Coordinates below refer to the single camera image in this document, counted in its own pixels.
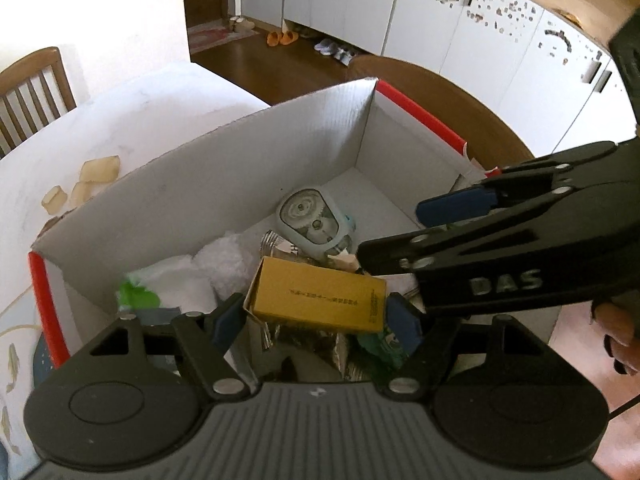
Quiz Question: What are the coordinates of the green colourful packet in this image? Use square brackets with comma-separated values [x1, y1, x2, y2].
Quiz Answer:
[357, 330, 408, 370]

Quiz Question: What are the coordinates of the wooden chair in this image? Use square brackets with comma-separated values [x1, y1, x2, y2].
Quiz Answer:
[0, 47, 77, 157]

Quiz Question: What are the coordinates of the round blue placemat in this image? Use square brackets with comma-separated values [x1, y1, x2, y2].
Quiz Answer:
[32, 333, 55, 388]

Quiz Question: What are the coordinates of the person's right hand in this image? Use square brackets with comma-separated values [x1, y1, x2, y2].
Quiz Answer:
[591, 301, 640, 376]

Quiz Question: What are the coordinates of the red white cardboard box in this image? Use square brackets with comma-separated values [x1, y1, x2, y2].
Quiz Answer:
[27, 77, 561, 376]

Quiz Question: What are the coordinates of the clear plastic bag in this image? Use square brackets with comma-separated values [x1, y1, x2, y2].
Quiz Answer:
[193, 232, 260, 299]

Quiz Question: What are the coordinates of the white gear case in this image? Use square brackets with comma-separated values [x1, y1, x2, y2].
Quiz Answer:
[276, 186, 355, 262]

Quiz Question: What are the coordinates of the white cabinet wall unit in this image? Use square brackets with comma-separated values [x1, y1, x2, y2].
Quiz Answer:
[241, 0, 639, 156]

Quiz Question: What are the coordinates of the tan wooden block pair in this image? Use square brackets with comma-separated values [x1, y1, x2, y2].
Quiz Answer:
[70, 155, 120, 208]

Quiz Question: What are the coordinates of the white tissue pack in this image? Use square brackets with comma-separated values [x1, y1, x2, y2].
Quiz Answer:
[115, 255, 218, 326]

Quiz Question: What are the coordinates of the yellow cardboard box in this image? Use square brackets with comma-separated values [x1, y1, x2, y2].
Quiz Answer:
[244, 257, 386, 334]

